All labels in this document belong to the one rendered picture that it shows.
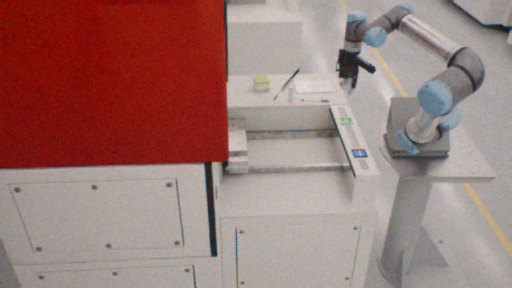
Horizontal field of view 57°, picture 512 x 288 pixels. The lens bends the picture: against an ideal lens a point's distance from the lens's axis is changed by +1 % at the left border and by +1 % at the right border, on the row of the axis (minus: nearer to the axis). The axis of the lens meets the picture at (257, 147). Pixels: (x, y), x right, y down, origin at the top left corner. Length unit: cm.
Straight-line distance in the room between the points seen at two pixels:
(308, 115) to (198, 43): 116
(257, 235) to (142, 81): 87
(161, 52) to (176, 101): 15
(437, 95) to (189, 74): 81
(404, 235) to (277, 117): 91
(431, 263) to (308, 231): 114
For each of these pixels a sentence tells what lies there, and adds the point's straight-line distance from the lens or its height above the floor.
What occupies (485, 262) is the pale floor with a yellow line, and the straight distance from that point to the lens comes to 307.
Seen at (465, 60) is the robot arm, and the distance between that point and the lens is 171.
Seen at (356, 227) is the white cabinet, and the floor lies 74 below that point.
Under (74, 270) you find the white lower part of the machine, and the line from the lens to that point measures 181.
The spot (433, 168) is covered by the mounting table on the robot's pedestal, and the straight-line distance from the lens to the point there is 221.
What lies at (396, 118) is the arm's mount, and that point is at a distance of 224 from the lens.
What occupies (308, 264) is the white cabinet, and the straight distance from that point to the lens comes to 205.
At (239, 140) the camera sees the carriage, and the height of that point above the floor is 88.
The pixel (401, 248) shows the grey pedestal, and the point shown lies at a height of 23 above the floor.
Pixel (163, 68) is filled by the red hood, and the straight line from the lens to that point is 127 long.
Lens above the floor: 206
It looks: 34 degrees down
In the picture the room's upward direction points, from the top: straight up
